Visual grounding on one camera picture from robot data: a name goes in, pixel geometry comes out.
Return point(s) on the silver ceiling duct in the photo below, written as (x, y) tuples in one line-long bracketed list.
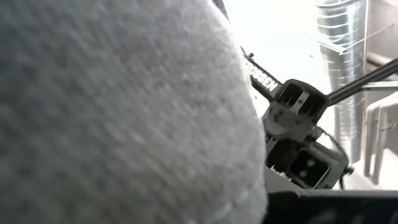
[(342, 46)]

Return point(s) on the grey cap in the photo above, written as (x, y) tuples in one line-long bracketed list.
[(124, 109)]

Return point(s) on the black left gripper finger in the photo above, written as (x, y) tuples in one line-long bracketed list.
[(335, 208)]

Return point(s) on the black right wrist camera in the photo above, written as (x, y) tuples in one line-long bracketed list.
[(311, 168)]

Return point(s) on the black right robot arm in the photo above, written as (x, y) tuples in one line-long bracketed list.
[(264, 81)]

